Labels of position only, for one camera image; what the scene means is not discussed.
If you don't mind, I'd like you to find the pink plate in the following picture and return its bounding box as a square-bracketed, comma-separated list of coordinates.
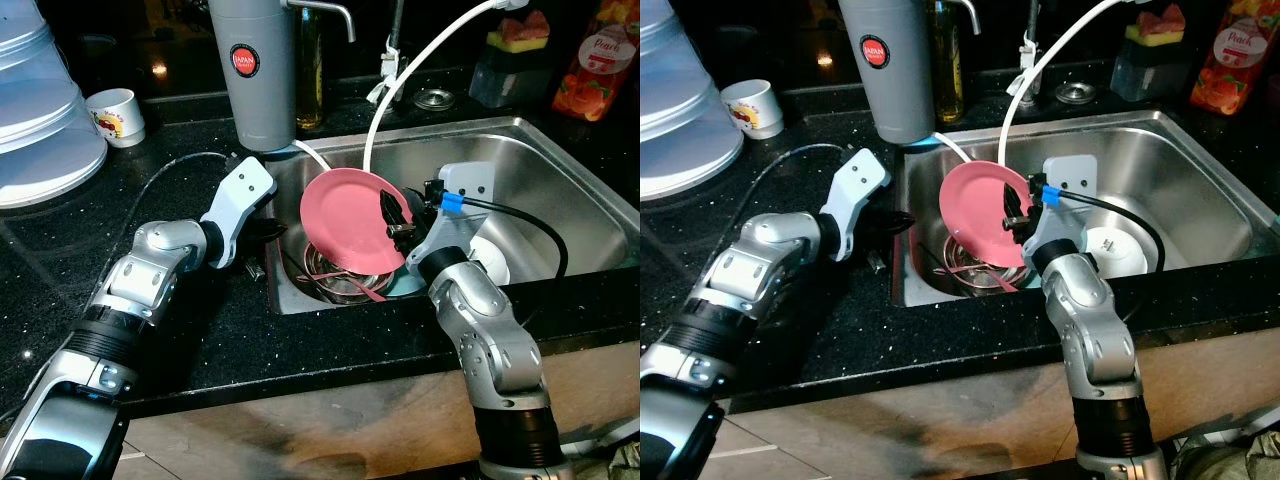
[300, 167, 413, 276]
[938, 160, 1036, 269]

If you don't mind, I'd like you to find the stainless steel bowl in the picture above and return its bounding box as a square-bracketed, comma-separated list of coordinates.
[300, 240, 396, 306]
[940, 235, 1031, 296]

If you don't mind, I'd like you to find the chrome kitchen faucet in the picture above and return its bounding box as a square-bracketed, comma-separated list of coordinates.
[385, 0, 406, 76]
[1024, 0, 1043, 66]

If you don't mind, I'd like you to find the teal plate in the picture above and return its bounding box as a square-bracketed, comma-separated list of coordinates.
[385, 268, 426, 298]

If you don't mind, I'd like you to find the pink spoon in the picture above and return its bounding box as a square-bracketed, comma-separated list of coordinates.
[300, 265, 391, 304]
[940, 262, 1023, 294]

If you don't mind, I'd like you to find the white bowl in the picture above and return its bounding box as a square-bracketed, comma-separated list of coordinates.
[468, 235, 513, 286]
[1085, 225, 1151, 279]

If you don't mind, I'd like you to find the grey water filter cylinder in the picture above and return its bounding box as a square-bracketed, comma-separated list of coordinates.
[208, 0, 298, 153]
[838, 0, 936, 144]

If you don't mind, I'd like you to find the yellow oil bottle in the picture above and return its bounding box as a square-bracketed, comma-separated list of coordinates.
[293, 5, 324, 131]
[930, 0, 964, 124]

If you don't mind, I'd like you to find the white faucet clip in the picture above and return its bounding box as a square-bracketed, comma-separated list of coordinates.
[1008, 38, 1041, 99]
[365, 50, 401, 106]

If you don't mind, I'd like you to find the stainless steel sink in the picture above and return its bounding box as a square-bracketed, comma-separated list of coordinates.
[893, 110, 1280, 308]
[262, 117, 640, 316]

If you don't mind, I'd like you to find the dark sponge holder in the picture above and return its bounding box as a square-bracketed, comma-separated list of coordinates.
[470, 45, 553, 109]
[1110, 40, 1191, 103]

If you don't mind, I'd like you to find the white cup with fruit print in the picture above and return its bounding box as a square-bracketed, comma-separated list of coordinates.
[720, 78, 786, 141]
[85, 88, 146, 149]

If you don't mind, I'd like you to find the chrome curved filter spout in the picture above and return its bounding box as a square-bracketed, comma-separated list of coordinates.
[285, 0, 358, 43]
[930, 0, 981, 36]

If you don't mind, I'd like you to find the wooden cabinet front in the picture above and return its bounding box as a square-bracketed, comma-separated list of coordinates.
[730, 335, 1280, 480]
[120, 345, 640, 480]

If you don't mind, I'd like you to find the yellow and pink sponge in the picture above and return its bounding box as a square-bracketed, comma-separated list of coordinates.
[487, 10, 551, 53]
[1125, 5, 1188, 48]

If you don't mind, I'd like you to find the large white plastic container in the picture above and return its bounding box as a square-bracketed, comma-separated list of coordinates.
[640, 0, 743, 201]
[0, 0, 108, 209]

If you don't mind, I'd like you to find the olive camouflage cloth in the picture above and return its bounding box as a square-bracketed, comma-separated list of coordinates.
[1170, 440, 1280, 480]
[570, 445, 640, 480]

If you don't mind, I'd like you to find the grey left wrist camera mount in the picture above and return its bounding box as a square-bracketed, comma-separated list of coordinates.
[200, 158, 278, 269]
[820, 148, 891, 261]

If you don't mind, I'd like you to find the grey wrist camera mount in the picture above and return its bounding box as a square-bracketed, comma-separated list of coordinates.
[405, 162, 498, 279]
[820, 148, 891, 261]
[200, 158, 278, 269]
[1020, 155, 1099, 271]

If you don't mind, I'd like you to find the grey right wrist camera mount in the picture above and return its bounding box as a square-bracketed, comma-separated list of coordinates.
[405, 162, 498, 279]
[1020, 155, 1099, 271]

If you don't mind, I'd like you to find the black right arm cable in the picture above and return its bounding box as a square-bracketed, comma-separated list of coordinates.
[425, 180, 571, 281]
[1030, 175, 1167, 276]

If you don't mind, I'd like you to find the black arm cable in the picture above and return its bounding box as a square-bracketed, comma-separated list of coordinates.
[125, 150, 241, 236]
[740, 142, 856, 221]
[1030, 175, 1167, 276]
[425, 180, 571, 281]

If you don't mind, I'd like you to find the white flexible hose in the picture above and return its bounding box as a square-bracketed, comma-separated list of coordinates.
[293, 0, 529, 176]
[932, 0, 1151, 169]

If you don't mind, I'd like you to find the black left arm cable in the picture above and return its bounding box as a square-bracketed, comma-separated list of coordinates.
[740, 142, 856, 221]
[125, 150, 241, 236]

